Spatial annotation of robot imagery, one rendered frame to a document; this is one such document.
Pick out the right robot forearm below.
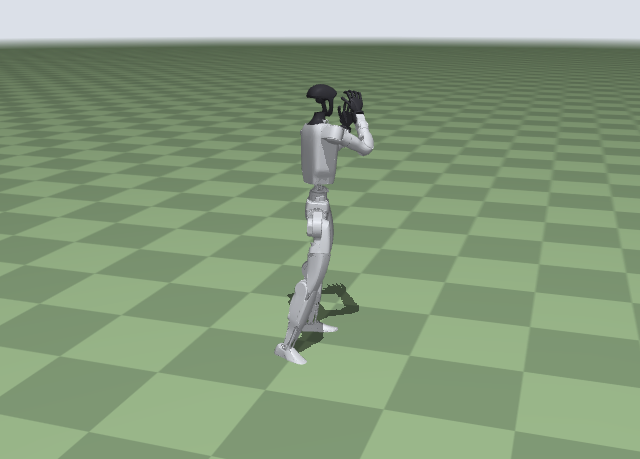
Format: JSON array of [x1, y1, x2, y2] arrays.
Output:
[[354, 114, 374, 148]]

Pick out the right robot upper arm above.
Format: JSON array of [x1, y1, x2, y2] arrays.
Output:
[[321, 125, 374, 156]]

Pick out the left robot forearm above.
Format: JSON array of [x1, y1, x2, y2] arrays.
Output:
[[338, 128, 349, 151]]

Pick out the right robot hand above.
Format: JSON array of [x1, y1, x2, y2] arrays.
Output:
[[341, 90, 364, 124]]

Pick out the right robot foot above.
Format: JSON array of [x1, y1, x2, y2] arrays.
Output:
[[274, 343, 307, 364]]

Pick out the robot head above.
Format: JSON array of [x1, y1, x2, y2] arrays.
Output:
[[306, 84, 337, 125]]

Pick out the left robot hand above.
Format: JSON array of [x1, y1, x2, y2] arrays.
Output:
[[338, 102, 353, 133]]

